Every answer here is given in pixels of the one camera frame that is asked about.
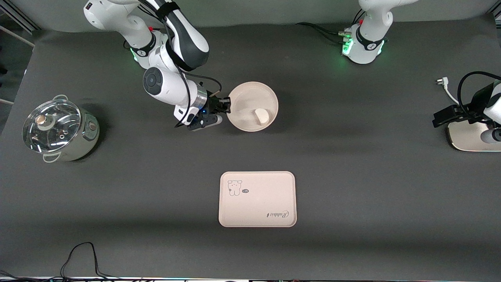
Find glass pot lid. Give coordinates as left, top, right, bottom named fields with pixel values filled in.
left=22, top=100, right=82, bottom=153

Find beige rectangular rabbit tray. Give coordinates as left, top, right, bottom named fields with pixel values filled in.
left=218, top=171, right=297, bottom=228

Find black left base cables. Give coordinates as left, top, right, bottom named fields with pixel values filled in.
left=296, top=10, right=366, bottom=45

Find cream white toaster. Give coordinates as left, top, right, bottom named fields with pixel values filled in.
left=447, top=119, right=501, bottom=152

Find round beige plate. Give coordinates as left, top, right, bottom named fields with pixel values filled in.
left=227, top=81, right=279, bottom=132

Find dark grey table mat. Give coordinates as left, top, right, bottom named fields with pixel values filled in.
left=0, top=16, right=501, bottom=280

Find white steamed bun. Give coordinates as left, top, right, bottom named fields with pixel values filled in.
left=254, top=108, right=270, bottom=126

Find black loose floor cable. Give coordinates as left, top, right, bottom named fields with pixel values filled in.
left=61, top=242, right=118, bottom=279

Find aluminium frame rail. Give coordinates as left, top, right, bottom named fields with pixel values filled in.
left=0, top=4, right=40, bottom=32

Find silver electric cooking pot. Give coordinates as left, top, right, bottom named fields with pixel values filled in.
left=23, top=94, right=100, bottom=163

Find white toaster power cord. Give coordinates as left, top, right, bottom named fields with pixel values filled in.
left=436, top=77, right=460, bottom=106

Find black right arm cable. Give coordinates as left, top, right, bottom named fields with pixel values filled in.
left=162, top=0, right=222, bottom=128

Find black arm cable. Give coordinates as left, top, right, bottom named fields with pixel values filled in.
left=457, top=71, right=501, bottom=114
left=162, top=0, right=222, bottom=128

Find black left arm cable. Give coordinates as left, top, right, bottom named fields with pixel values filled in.
left=457, top=71, right=501, bottom=114

